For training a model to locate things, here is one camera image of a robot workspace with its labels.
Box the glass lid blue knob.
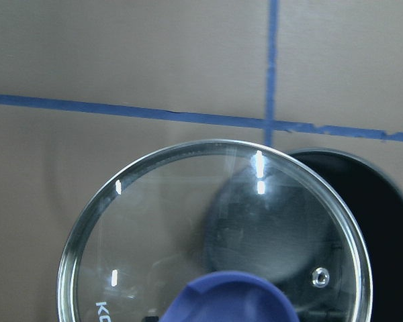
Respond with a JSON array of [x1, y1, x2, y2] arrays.
[[57, 140, 373, 321]]

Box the dark blue saucepan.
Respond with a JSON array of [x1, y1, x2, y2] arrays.
[[290, 148, 403, 321]]

